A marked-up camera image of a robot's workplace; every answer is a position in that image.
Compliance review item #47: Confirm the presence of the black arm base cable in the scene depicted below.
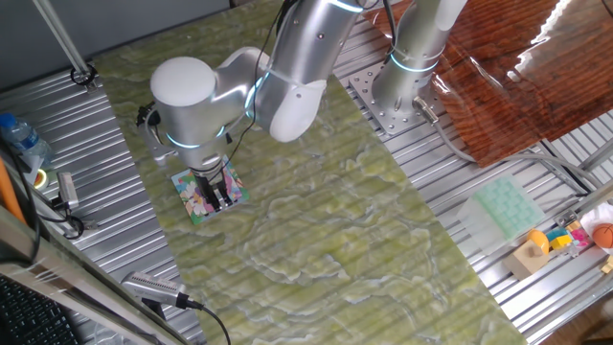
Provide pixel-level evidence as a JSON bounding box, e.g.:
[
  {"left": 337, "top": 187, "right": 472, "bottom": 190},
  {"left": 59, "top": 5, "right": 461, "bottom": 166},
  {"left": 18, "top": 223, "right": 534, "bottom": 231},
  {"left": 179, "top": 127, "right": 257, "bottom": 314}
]
[{"left": 381, "top": 0, "right": 399, "bottom": 62}]

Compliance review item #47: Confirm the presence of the blue toy block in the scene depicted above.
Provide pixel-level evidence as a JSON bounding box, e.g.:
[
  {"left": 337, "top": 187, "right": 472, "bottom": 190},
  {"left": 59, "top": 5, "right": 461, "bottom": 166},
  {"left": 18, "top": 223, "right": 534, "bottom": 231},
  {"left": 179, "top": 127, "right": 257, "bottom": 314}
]
[{"left": 545, "top": 226, "right": 570, "bottom": 243}]

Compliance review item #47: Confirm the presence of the green ice cube tray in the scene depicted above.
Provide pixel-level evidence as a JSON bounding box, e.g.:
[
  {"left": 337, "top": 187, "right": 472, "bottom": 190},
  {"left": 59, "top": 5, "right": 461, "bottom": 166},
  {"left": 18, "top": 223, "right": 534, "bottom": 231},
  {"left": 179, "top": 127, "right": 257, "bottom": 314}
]
[{"left": 471, "top": 174, "right": 547, "bottom": 241}]

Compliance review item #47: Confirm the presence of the long black cable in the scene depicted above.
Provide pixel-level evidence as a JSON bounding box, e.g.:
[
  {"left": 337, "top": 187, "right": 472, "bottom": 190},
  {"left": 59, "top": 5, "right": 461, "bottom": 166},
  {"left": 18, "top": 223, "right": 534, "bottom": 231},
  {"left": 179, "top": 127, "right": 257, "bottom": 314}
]
[{"left": 0, "top": 137, "right": 42, "bottom": 265}]

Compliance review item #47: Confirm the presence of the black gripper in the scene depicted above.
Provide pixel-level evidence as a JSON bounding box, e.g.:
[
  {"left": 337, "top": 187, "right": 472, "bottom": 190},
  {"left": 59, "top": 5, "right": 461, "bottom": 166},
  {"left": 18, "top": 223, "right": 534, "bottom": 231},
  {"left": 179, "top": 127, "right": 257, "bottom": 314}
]
[{"left": 188, "top": 160, "right": 237, "bottom": 214}]

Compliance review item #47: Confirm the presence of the green marble pattern mat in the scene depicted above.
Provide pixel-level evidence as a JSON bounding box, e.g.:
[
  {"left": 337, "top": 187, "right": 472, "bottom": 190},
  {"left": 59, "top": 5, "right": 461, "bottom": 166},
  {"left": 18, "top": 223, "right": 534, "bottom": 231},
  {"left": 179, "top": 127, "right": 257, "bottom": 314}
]
[{"left": 93, "top": 0, "right": 528, "bottom": 345}]

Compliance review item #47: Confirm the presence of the white bowl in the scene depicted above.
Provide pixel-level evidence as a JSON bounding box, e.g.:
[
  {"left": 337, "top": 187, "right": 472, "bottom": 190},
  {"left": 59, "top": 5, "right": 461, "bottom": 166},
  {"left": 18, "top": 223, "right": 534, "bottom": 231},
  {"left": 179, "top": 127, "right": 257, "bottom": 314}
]
[{"left": 578, "top": 201, "right": 613, "bottom": 256}]

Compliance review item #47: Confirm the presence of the beige wooden block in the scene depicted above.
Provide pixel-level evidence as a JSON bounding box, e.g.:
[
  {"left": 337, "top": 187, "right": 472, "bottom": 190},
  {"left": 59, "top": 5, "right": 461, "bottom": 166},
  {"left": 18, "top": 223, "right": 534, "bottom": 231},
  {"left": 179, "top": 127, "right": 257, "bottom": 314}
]
[{"left": 502, "top": 239, "right": 552, "bottom": 282}]

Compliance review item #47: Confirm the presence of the black cable ring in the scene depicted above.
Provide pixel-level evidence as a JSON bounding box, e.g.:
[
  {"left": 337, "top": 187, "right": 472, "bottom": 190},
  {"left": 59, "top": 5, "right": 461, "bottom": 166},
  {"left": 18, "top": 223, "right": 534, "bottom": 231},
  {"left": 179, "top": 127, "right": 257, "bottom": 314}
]
[{"left": 70, "top": 63, "right": 99, "bottom": 89}]

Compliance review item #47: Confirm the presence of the small orange basketball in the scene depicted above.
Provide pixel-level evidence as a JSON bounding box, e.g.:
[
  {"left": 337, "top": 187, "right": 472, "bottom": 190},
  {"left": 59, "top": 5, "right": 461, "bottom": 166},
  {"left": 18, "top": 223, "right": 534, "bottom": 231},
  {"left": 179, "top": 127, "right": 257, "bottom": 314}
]
[{"left": 591, "top": 222, "right": 613, "bottom": 249}]

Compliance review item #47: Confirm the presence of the ridged silver camera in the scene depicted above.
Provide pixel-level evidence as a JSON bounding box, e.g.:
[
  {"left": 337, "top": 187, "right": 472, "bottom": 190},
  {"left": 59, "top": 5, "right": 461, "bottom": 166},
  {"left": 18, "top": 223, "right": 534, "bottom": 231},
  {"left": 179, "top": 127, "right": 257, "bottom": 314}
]
[{"left": 119, "top": 270, "right": 187, "bottom": 310}]

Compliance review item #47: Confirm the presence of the metal clamp tool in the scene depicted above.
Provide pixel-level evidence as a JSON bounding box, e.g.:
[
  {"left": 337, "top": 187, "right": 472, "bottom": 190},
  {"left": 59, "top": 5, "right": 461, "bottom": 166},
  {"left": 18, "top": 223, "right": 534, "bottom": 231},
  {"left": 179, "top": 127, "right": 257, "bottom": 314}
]
[{"left": 56, "top": 171, "right": 80, "bottom": 211}]

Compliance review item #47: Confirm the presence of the brown wood grain mat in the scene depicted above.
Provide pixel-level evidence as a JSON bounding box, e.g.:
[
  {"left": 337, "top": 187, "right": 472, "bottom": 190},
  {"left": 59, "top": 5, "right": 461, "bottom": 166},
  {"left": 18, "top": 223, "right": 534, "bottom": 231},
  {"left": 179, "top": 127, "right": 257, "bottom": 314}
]
[{"left": 361, "top": 0, "right": 613, "bottom": 169}]

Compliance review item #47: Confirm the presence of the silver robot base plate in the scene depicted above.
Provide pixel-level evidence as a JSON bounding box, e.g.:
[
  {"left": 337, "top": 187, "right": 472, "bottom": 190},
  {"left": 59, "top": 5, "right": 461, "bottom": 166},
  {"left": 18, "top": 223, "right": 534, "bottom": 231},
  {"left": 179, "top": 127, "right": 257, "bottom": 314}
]
[{"left": 347, "top": 59, "right": 454, "bottom": 138}]

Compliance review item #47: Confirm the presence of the yellow toy block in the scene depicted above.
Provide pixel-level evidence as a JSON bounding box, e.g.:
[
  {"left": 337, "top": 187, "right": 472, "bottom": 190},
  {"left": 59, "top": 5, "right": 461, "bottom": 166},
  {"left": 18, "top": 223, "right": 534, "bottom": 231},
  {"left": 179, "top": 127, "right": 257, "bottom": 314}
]
[{"left": 549, "top": 234, "right": 574, "bottom": 252}]

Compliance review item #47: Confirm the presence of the pink toy block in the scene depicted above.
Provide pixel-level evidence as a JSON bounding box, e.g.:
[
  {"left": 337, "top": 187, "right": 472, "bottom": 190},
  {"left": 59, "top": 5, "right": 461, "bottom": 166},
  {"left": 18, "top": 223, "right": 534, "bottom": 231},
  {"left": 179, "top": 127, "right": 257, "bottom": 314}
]
[{"left": 570, "top": 227, "right": 592, "bottom": 248}]

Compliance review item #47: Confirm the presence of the grey cable with metal connector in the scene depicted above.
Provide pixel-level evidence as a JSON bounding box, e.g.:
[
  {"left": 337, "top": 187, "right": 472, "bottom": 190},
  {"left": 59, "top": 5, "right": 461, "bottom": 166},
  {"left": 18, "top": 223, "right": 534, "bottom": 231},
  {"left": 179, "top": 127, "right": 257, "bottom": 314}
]
[{"left": 412, "top": 95, "right": 604, "bottom": 193}]

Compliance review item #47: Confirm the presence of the black keyboard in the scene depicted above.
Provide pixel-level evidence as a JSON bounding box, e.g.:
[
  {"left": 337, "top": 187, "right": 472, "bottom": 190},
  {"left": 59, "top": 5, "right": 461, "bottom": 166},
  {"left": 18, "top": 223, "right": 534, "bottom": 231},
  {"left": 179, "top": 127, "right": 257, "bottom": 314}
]
[{"left": 0, "top": 275, "right": 85, "bottom": 345}]

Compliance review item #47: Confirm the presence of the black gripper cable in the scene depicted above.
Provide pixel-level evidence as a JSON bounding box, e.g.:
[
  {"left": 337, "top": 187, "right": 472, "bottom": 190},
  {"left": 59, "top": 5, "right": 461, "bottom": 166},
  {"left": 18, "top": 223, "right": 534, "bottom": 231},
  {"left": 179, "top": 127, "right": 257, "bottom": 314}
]
[{"left": 220, "top": 0, "right": 299, "bottom": 173}]

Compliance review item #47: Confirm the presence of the aluminium frame rail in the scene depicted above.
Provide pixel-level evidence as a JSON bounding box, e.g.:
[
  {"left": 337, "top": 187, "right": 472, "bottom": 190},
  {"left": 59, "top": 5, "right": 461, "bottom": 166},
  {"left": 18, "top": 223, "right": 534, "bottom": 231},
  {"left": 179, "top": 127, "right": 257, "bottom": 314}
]
[{"left": 0, "top": 205, "right": 193, "bottom": 345}]

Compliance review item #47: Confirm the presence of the orange toy egg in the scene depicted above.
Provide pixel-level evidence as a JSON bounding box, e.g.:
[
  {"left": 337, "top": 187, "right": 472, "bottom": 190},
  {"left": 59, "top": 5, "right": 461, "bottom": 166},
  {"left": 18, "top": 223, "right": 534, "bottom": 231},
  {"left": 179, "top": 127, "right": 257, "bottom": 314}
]
[{"left": 525, "top": 228, "right": 552, "bottom": 256}]

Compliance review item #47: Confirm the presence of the clear plastic water bottle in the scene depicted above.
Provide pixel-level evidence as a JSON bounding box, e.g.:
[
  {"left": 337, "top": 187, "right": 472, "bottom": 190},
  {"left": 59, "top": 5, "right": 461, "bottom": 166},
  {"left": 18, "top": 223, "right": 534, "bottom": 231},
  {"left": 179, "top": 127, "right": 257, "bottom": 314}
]
[{"left": 0, "top": 112, "right": 53, "bottom": 169}]

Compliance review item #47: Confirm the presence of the black camera cable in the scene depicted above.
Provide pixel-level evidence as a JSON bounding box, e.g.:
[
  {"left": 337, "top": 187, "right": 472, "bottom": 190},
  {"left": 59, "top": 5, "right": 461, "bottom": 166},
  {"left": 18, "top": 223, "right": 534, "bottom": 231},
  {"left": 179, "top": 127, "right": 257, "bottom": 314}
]
[{"left": 175, "top": 292, "right": 233, "bottom": 345}]

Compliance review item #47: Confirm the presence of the orange rod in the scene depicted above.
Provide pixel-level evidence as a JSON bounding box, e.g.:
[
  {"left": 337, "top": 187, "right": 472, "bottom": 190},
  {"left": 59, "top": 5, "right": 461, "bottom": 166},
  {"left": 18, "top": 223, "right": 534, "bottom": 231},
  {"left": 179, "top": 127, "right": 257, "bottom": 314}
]
[{"left": 0, "top": 156, "right": 26, "bottom": 225}]

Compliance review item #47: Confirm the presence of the small yellow tape roll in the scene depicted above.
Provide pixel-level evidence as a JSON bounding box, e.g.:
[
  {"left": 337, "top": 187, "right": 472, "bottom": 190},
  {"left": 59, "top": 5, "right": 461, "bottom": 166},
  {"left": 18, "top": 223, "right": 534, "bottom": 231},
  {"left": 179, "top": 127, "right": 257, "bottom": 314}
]
[{"left": 32, "top": 168, "right": 51, "bottom": 191}]

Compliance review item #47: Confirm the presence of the wrist camera with silver bracket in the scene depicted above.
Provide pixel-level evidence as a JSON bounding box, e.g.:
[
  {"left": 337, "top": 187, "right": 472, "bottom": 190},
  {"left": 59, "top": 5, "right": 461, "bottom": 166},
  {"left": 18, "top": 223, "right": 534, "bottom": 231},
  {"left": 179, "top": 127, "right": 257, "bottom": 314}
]
[{"left": 135, "top": 100, "right": 179, "bottom": 167}]

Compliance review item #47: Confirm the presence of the butterfly girl puzzle board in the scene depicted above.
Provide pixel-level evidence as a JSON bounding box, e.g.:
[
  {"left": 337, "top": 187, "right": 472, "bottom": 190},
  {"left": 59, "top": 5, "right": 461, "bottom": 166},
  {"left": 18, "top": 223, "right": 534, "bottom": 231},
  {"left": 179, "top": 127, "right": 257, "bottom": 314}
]
[{"left": 170, "top": 155, "right": 251, "bottom": 227}]

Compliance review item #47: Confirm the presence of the aluminium support pole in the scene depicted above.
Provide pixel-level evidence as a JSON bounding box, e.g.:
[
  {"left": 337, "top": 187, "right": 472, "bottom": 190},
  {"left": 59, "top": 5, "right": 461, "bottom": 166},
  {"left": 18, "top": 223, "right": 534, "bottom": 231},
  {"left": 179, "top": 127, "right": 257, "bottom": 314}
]
[{"left": 32, "top": 0, "right": 100, "bottom": 93}]

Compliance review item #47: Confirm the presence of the silver camera mount clamp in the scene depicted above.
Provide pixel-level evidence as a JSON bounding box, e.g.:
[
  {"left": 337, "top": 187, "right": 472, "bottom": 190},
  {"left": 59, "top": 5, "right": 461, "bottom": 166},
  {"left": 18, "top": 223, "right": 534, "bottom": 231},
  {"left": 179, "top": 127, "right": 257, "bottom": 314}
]
[{"left": 47, "top": 198, "right": 100, "bottom": 241}]

